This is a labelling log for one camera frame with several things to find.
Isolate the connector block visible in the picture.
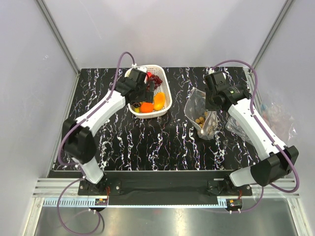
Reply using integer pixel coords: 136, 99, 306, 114
228, 199, 243, 207
95, 198, 108, 206

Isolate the purple red grape bunch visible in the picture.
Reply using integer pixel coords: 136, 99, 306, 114
150, 74, 162, 87

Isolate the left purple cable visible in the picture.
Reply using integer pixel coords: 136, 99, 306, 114
57, 51, 138, 233

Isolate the right connector block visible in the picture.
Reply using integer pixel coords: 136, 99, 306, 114
228, 199, 243, 207

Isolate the purple cable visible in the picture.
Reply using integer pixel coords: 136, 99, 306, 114
209, 59, 301, 212
57, 51, 138, 233

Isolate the pile of spare zip bags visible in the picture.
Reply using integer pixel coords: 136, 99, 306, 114
225, 90, 298, 149

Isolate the white plastic basket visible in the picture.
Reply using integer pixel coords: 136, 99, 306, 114
128, 64, 172, 119

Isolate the dark blue grape bunch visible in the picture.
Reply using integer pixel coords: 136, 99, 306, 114
132, 103, 141, 109

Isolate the aluminium frame rail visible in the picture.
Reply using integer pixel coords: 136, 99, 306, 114
31, 178, 300, 200

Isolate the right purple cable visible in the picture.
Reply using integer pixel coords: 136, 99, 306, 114
209, 59, 301, 212

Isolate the orange fruit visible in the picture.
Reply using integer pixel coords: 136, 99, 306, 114
140, 102, 154, 113

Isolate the orange yellow mango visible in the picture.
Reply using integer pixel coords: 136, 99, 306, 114
154, 92, 165, 111

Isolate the left connector block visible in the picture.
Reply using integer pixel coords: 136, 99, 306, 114
95, 198, 108, 206

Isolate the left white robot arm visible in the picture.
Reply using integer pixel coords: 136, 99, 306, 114
58, 66, 149, 195

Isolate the clear dotted zip bag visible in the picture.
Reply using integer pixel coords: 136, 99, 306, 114
184, 87, 215, 140

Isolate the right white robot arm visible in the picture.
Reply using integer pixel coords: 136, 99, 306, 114
204, 71, 299, 195

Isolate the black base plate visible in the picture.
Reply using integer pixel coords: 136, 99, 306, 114
78, 170, 252, 207

